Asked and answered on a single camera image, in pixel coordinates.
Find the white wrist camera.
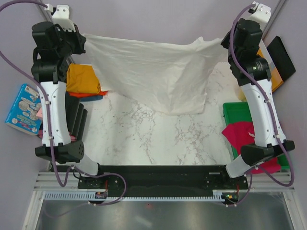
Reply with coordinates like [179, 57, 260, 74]
[249, 1, 271, 24]
[45, 3, 75, 32]

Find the white t shirt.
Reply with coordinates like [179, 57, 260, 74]
[85, 34, 226, 115]

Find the magenta t shirt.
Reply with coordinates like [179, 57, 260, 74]
[222, 121, 281, 173]

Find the blue printed box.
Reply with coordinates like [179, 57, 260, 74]
[5, 84, 42, 136]

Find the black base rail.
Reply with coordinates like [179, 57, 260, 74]
[78, 165, 248, 196]

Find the black and pink case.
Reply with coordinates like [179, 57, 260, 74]
[38, 92, 88, 144]

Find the pink cube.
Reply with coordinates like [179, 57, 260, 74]
[36, 108, 43, 119]

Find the orange envelope folder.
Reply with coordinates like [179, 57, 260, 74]
[257, 40, 283, 92]

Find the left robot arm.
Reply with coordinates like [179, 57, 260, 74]
[31, 22, 105, 188]

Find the yellow mug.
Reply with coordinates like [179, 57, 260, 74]
[236, 87, 247, 102]

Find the green plastic tray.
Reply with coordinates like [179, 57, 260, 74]
[222, 102, 292, 169]

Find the blue folded shirt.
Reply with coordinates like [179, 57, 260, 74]
[80, 95, 103, 102]

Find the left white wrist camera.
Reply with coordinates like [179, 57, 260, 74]
[45, 3, 75, 32]

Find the black flat box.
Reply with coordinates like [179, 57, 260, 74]
[267, 36, 296, 82]

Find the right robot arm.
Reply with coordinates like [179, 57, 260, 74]
[219, 18, 295, 189]

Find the white cable duct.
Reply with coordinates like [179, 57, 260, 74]
[44, 191, 233, 202]

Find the mustard yellow folded shirt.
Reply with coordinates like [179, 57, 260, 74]
[66, 64, 101, 94]

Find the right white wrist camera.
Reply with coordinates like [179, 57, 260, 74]
[249, 1, 271, 24]

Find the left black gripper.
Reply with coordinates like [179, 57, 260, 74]
[54, 23, 85, 59]

